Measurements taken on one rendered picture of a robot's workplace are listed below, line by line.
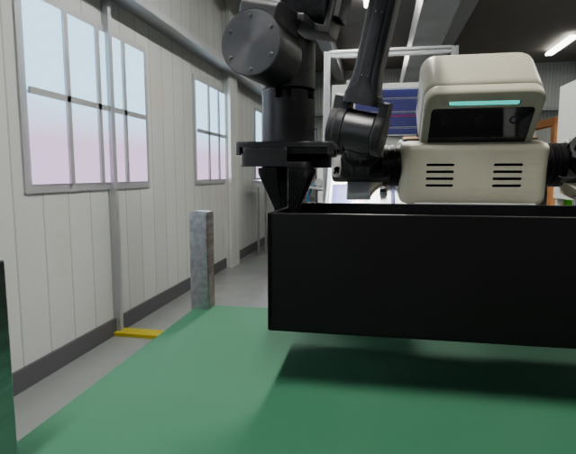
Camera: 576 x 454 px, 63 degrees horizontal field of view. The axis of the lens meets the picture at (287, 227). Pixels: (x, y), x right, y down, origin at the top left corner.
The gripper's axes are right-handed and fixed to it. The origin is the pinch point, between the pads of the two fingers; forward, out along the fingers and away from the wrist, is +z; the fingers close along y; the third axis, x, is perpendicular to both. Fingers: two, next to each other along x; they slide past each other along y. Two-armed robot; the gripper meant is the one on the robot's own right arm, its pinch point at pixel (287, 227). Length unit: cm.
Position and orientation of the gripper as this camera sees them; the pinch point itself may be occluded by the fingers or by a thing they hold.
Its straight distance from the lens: 51.7
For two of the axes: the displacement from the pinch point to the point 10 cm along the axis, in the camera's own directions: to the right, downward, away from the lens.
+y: 9.8, 0.3, -1.8
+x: 1.8, -1.0, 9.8
